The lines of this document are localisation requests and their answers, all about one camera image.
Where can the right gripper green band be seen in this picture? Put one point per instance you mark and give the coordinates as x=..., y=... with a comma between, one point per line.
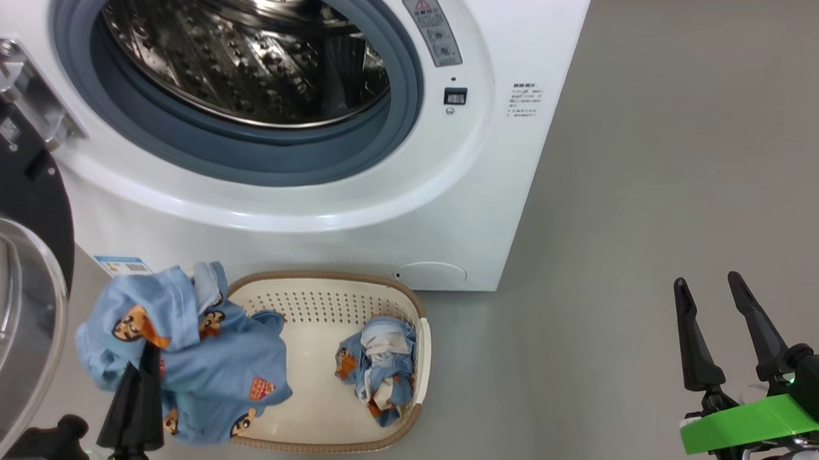
x=750, y=422

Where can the large blue cartoon-print garment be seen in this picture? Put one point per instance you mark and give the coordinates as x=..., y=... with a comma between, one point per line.
x=221, y=359

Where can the black round glass washer door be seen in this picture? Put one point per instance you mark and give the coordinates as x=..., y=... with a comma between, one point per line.
x=22, y=203

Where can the small blue and white garment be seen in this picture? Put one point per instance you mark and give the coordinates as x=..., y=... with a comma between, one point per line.
x=377, y=365

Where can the cream perforated laundry basket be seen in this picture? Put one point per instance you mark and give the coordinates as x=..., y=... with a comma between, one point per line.
x=308, y=390

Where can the white front-load washing machine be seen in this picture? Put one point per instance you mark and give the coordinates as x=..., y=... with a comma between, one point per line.
x=314, y=233

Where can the grey rubber door gasket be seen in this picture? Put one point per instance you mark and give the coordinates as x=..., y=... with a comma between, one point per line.
x=262, y=153

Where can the metal door hinge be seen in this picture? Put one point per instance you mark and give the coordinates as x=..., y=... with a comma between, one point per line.
x=33, y=94

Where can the black door latch socket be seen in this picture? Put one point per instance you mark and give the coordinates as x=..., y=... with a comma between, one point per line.
x=455, y=96

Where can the blue energy label sticker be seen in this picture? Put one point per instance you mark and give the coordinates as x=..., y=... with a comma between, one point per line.
x=125, y=266

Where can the round white filter cover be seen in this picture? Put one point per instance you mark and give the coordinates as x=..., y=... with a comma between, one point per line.
x=432, y=275

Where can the steel washer drum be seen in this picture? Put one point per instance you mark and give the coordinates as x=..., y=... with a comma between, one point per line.
x=238, y=54

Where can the grey warning sticker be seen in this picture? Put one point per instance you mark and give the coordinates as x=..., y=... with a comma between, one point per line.
x=433, y=30

